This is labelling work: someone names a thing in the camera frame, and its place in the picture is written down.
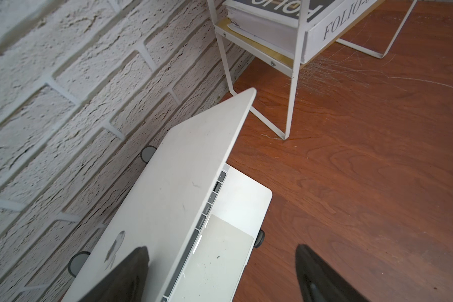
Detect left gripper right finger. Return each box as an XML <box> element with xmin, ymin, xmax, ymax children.
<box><xmin>295</xmin><ymin>244</ymin><xmax>367</xmax><ymax>301</ymax></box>

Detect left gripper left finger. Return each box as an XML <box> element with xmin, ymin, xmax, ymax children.
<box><xmin>79</xmin><ymin>246</ymin><xmax>149</xmax><ymax>302</ymax></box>

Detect silver laptop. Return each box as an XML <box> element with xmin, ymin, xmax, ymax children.
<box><xmin>64</xmin><ymin>88</ymin><xmax>273</xmax><ymax>301</ymax></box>

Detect dark grey laptop stand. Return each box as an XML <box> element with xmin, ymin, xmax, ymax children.
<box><xmin>67</xmin><ymin>145</ymin><xmax>266</xmax><ymax>278</ymax></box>

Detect white wooden-top side shelf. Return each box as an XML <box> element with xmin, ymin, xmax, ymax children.
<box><xmin>206</xmin><ymin>0</ymin><xmax>419</xmax><ymax>141</ymax></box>

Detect Folio-02 book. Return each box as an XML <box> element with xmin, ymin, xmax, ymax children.
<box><xmin>223</xmin><ymin>1</ymin><xmax>382</xmax><ymax>64</ymax></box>

